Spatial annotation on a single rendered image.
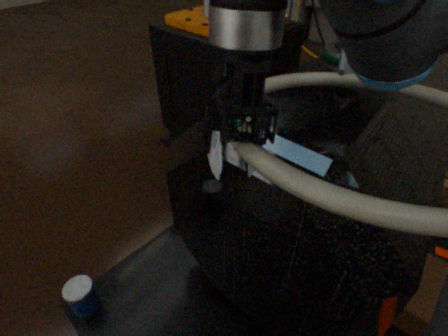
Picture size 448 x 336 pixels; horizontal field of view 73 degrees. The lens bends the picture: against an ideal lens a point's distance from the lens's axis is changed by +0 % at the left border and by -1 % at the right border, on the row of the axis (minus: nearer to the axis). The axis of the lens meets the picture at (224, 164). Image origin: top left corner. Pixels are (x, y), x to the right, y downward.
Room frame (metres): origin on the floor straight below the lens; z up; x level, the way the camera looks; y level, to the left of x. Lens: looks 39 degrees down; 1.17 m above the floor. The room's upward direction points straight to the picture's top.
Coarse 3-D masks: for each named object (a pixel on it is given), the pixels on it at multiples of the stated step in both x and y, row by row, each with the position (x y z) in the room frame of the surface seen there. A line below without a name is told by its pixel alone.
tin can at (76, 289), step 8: (72, 280) 0.59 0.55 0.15; (80, 280) 0.59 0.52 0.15; (88, 280) 0.59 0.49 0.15; (64, 288) 0.56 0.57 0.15; (72, 288) 0.56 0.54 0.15; (80, 288) 0.56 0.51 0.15; (88, 288) 0.56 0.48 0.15; (64, 296) 0.53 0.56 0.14; (72, 296) 0.53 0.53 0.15; (80, 296) 0.53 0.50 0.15; (88, 296) 0.54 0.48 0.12; (96, 296) 0.57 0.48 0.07; (72, 304) 0.52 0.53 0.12; (80, 304) 0.52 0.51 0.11; (88, 304) 0.53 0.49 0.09; (96, 304) 0.55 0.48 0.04; (80, 312) 0.52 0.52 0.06; (88, 312) 0.52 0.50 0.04
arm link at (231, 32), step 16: (224, 16) 0.35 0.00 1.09; (240, 16) 0.35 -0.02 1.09; (256, 16) 0.34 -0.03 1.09; (272, 16) 0.35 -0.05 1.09; (224, 32) 0.35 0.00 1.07; (240, 32) 0.34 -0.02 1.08; (256, 32) 0.34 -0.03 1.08; (272, 32) 0.35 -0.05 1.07; (224, 48) 0.35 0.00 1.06; (240, 48) 0.34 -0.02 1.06; (256, 48) 0.34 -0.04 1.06; (272, 48) 0.35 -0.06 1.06
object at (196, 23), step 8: (192, 8) 1.82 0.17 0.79; (200, 8) 1.86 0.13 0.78; (168, 16) 1.68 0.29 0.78; (176, 16) 1.68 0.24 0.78; (184, 16) 1.68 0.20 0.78; (192, 16) 1.68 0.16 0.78; (200, 16) 1.68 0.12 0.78; (288, 16) 1.70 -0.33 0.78; (168, 24) 1.67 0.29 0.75; (176, 24) 1.62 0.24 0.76; (184, 24) 1.58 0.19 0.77; (192, 24) 1.54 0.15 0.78; (200, 24) 1.53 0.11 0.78; (208, 24) 1.53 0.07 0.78; (192, 32) 1.54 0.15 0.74; (200, 32) 1.50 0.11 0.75; (208, 32) 1.46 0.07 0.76
